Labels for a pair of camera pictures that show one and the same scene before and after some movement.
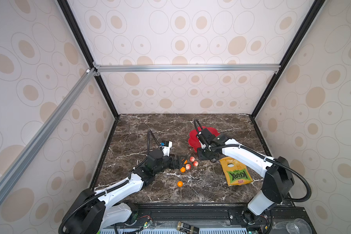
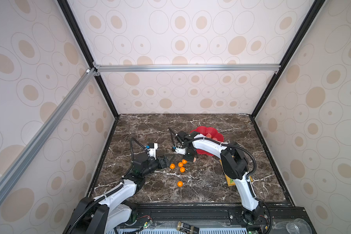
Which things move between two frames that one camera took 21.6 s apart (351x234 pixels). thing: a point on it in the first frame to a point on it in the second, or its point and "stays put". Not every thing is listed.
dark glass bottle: x=186 y=228 stays put
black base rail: x=207 y=216 stays put
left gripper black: x=179 y=164 to x=165 y=161
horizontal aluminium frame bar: x=109 y=68 stays put
